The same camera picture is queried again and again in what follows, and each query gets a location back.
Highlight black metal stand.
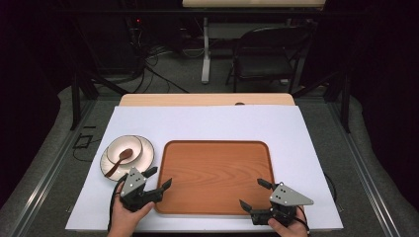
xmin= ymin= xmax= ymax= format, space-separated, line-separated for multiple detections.
xmin=69 ymin=70 xmax=130 ymax=131
xmin=292 ymin=69 xmax=353 ymax=134

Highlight black folding chair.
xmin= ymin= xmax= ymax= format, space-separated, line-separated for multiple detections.
xmin=224 ymin=25 xmax=313 ymax=95

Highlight small white plate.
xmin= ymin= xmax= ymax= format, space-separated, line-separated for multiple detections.
xmin=106 ymin=134 xmax=144 ymax=166

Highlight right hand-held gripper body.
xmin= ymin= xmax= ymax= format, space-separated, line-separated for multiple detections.
xmin=249 ymin=181 xmax=315 ymax=228

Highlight white table sheet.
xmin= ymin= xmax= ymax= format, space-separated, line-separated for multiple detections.
xmin=64 ymin=105 xmax=345 ymax=232

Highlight black floor socket frame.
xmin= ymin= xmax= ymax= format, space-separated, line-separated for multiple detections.
xmin=72 ymin=133 xmax=93 ymax=150

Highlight large white plate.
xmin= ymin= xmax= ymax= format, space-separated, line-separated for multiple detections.
xmin=99 ymin=134 xmax=156 ymax=183

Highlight brown wooden spoon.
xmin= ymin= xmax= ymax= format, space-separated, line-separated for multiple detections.
xmin=104 ymin=147 xmax=134 ymax=179

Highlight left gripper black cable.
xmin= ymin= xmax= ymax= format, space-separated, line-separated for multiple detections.
xmin=107 ymin=173 xmax=129 ymax=233

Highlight person's left hand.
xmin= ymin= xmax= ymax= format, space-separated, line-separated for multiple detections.
xmin=107 ymin=197 xmax=156 ymax=237

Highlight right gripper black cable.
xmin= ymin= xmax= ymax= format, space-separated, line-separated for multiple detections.
xmin=296 ymin=204 xmax=311 ymax=236

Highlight light wooden table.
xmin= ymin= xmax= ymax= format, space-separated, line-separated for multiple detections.
xmin=118 ymin=93 xmax=296 ymax=108

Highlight white-legged desk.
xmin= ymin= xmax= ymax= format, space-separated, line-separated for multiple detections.
xmin=181 ymin=0 xmax=327 ymax=85

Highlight thin black floor cable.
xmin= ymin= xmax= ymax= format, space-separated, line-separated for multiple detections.
xmin=323 ymin=171 xmax=338 ymax=203

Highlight brown wooden tray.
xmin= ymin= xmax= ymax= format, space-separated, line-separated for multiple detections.
xmin=154 ymin=139 xmax=277 ymax=217

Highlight person's right hand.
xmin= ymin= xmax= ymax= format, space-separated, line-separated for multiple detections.
xmin=267 ymin=205 xmax=311 ymax=237

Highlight black floor cables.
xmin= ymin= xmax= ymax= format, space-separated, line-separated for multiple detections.
xmin=126 ymin=18 xmax=192 ymax=95

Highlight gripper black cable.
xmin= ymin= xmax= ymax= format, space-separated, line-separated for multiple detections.
xmin=296 ymin=204 xmax=311 ymax=236
xmin=107 ymin=173 xmax=129 ymax=233

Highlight aluminium floor rail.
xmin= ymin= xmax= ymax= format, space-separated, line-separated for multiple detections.
xmin=9 ymin=98 xmax=97 ymax=237
xmin=326 ymin=100 xmax=403 ymax=237

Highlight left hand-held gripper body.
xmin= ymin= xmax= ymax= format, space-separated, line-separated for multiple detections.
xmin=120 ymin=166 xmax=164 ymax=213

